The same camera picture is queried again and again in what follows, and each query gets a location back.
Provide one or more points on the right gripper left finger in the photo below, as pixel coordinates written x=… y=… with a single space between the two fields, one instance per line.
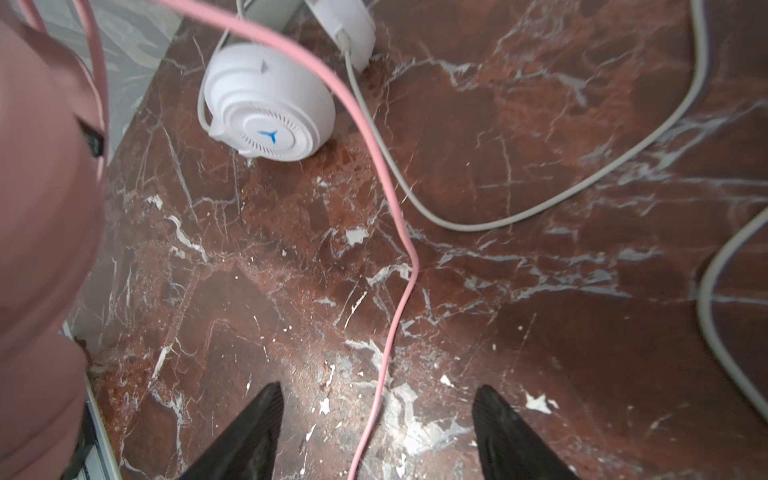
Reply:
x=247 y=448

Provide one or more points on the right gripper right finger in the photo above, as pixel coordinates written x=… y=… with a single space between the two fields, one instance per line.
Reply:
x=508 y=447

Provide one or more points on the pink headphones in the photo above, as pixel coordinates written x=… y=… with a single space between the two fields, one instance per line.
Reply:
x=54 y=133

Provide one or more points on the white headphones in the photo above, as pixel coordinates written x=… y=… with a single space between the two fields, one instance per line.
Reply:
x=263 y=104

